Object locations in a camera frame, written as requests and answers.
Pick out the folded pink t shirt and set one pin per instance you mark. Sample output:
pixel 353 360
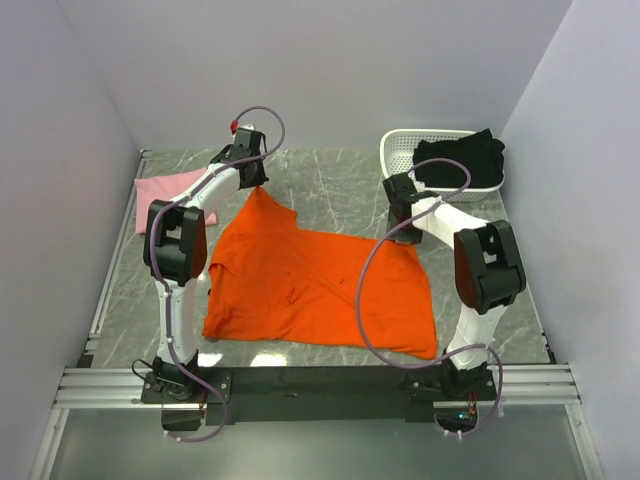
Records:
pixel 160 188

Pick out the black t shirt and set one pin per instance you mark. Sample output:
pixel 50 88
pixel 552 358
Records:
pixel 481 153

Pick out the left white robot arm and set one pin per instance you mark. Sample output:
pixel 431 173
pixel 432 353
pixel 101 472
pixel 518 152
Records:
pixel 176 251

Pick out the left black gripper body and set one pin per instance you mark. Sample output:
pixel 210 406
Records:
pixel 260 176

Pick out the orange t shirt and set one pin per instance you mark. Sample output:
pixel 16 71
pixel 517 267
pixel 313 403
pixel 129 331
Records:
pixel 271 280

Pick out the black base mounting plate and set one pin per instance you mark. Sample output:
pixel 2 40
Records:
pixel 261 394

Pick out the white perforated plastic basket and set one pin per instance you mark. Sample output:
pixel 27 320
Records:
pixel 396 156

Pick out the aluminium frame rail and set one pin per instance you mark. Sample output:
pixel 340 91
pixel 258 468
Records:
pixel 85 387

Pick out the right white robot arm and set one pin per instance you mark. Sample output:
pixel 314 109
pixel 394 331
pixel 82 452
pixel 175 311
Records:
pixel 488 272

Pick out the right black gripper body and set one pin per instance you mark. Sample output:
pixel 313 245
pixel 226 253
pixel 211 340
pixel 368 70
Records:
pixel 410 235

